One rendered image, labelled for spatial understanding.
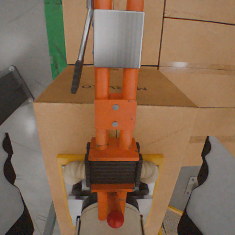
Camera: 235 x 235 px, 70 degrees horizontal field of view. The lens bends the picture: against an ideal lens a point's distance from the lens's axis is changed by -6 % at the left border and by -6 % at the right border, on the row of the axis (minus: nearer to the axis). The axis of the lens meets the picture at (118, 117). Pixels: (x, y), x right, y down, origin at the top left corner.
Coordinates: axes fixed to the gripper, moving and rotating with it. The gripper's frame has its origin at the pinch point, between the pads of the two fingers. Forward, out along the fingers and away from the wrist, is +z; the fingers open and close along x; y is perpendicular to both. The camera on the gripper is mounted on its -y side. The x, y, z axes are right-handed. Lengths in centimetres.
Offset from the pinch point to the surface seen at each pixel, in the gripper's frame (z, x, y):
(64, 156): 25.4, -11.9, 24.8
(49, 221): 69, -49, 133
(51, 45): 120, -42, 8
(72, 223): 24, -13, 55
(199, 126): 68, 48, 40
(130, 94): 13.2, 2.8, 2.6
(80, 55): 13.8, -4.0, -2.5
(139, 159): 11.8, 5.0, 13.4
